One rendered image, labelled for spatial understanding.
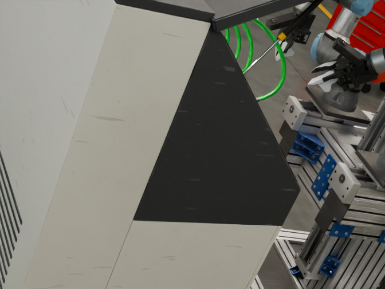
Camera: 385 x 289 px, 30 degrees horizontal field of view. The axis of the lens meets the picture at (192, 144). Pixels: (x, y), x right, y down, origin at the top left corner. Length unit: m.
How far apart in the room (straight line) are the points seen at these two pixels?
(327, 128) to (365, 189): 0.50
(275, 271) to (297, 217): 0.96
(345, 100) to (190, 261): 1.00
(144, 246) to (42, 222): 0.36
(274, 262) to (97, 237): 1.37
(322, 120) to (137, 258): 1.08
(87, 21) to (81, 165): 0.40
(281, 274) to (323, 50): 1.05
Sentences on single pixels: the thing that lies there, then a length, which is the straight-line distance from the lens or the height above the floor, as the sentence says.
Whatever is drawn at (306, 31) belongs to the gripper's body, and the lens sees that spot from 2.68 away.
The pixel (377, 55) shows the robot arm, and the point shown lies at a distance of 2.31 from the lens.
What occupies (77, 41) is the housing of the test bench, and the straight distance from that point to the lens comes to 2.03.
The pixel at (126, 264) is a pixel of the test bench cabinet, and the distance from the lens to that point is 2.36.
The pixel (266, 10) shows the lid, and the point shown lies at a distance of 1.98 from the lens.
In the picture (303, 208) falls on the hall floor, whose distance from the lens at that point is 4.42.
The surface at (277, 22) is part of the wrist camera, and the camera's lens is 2.63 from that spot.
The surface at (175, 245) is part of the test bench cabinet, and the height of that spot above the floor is 0.70.
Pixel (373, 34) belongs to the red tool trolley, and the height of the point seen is 0.52.
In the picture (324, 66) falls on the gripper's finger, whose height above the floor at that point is 1.35.
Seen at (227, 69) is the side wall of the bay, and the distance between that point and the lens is 2.03.
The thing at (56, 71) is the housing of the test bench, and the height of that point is 1.13.
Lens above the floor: 2.05
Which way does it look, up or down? 27 degrees down
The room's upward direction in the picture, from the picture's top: 23 degrees clockwise
